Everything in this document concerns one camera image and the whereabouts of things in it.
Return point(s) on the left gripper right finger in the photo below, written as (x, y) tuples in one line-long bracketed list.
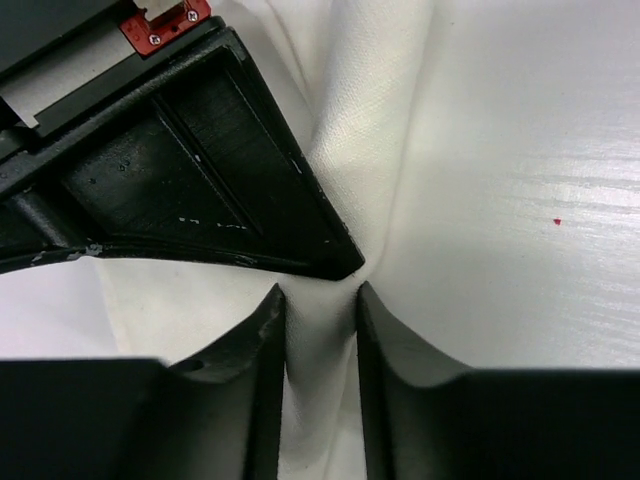
[(426, 415)]

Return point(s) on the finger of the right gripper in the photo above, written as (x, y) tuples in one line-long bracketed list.
[(183, 156)]

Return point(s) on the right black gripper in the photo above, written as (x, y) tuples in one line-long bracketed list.
[(62, 61)]

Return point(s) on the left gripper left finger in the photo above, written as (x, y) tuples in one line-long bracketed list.
[(213, 415)]

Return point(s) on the white cloth napkin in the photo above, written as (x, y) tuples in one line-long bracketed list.
[(350, 76)]

